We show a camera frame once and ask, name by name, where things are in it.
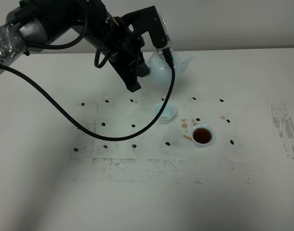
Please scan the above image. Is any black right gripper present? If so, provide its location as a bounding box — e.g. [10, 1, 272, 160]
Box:
[94, 14, 149, 92]

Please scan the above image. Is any pale blue porcelain teapot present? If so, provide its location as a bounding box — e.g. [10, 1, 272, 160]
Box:
[147, 51, 197, 86]

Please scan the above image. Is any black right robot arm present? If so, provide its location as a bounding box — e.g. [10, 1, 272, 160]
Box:
[0, 0, 149, 92]

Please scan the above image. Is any pale blue far teacup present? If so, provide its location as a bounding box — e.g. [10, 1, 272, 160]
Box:
[155, 102, 176, 124]

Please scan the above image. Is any pale blue teacup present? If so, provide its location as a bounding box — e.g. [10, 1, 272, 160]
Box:
[155, 102, 176, 124]
[190, 124, 216, 148]

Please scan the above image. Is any pale blue near teacup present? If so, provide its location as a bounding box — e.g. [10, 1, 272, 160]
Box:
[190, 124, 216, 148]

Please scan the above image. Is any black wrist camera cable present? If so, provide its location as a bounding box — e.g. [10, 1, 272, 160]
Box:
[0, 47, 176, 141]

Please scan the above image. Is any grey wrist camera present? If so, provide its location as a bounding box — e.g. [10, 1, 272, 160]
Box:
[121, 6, 173, 53]

